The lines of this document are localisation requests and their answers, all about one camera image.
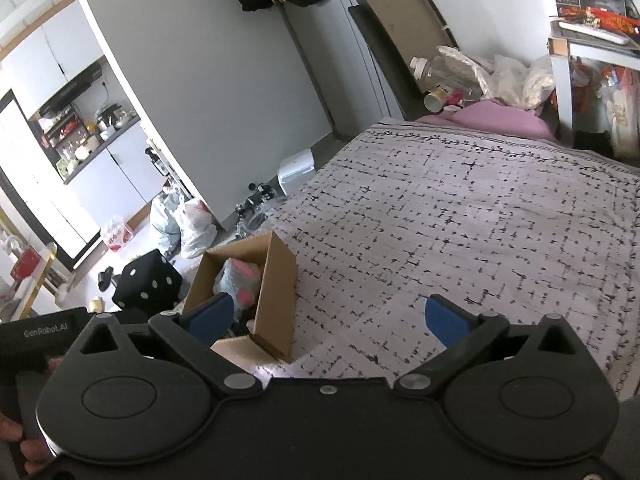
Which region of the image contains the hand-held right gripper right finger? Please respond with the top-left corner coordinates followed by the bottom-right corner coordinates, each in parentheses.
top-left (394, 295), bottom-right (586, 401)

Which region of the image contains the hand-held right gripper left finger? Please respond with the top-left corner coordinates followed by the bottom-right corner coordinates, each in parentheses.
top-left (75, 294), bottom-right (262, 401)

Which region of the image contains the light blue plush toy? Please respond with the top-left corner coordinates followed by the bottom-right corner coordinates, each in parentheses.
top-left (213, 258), bottom-right (264, 312)

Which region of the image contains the brown cardboard box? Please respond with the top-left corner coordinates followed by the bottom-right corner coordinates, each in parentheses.
top-left (180, 231), bottom-right (300, 364)

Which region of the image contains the person's left hand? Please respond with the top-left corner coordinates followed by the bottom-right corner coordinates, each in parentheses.
top-left (0, 356), bottom-right (67, 468)

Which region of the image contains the black dice stool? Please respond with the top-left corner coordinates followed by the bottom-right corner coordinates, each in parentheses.
top-left (112, 248), bottom-right (183, 312)

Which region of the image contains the red box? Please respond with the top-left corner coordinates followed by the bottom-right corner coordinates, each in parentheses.
top-left (10, 247), bottom-right (45, 282)

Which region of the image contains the white plastic bag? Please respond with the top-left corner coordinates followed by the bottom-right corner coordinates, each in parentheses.
top-left (149, 192), bottom-right (219, 259)

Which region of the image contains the grey patterned bed blanket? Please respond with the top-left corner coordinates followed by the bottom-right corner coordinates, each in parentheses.
top-left (250, 117), bottom-right (640, 403)

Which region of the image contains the black tripod on floor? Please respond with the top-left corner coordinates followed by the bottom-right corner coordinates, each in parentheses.
top-left (234, 182), bottom-right (279, 238)

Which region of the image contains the white kitchen cabinet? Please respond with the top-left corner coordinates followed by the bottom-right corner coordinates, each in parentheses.
top-left (0, 0), bottom-right (166, 271)

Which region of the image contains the white floor appliance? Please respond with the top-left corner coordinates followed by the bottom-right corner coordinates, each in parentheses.
top-left (277, 148), bottom-right (318, 195)

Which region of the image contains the pink pillow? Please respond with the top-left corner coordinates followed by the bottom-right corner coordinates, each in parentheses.
top-left (416, 99), bottom-right (560, 143)

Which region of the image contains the cluttered kitchen counter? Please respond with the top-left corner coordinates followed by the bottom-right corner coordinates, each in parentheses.
top-left (37, 102), bottom-right (142, 185)

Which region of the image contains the paper cup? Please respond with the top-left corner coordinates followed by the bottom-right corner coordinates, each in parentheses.
top-left (423, 87), bottom-right (454, 113)

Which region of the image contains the clear plastic bottle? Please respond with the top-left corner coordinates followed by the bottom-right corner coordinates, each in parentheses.
top-left (409, 54), bottom-right (482, 95)

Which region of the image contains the pile of white bags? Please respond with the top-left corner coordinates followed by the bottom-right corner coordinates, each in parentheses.
top-left (436, 45), bottom-right (557, 112)

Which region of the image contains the black range hood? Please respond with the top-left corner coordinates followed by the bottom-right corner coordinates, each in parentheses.
top-left (30, 57), bottom-right (107, 121)

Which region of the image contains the white desk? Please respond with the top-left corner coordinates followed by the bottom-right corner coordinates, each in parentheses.
top-left (546, 19), bottom-right (640, 135)

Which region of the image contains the brown folding board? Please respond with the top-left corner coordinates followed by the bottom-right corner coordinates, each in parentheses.
top-left (347, 0), bottom-right (459, 122)

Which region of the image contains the gold metal frame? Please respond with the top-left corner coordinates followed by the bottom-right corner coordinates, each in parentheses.
top-left (19, 254), bottom-right (59, 312)

